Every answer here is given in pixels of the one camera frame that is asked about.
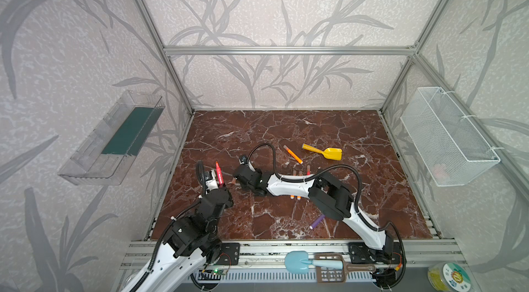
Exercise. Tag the white wire basket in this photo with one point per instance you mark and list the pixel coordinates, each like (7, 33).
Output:
(452, 148)

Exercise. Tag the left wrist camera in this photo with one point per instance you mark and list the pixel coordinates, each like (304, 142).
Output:
(209, 181)

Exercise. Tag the clear plastic wall shelf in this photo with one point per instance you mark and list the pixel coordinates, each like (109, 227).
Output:
(110, 150)

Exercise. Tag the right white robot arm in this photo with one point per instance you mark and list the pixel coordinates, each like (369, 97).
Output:
(332, 197)

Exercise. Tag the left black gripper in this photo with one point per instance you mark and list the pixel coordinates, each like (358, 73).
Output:
(217, 189)

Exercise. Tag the yellow toy scoop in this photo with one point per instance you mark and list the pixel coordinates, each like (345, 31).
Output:
(329, 153)

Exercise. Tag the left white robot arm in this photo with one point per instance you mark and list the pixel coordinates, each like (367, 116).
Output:
(187, 244)

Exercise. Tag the purple marker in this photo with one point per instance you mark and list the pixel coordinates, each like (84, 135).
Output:
(316, 222)

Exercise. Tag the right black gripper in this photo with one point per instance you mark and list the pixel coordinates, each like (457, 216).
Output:
(242, 174)

